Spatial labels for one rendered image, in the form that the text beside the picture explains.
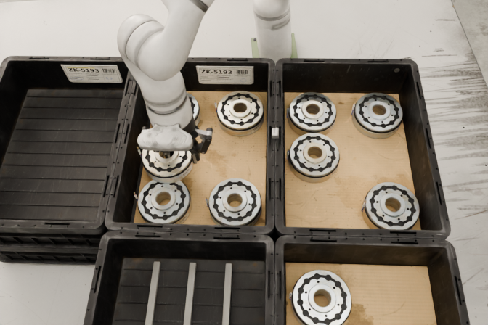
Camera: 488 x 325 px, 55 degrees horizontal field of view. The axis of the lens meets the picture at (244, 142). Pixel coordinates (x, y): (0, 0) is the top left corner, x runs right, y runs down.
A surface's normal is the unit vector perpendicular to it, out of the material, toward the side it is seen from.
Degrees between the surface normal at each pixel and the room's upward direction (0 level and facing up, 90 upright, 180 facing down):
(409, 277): 0
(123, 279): 0
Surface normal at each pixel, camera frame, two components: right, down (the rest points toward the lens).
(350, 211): -0.03, -0.52
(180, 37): 0.77, 0.34
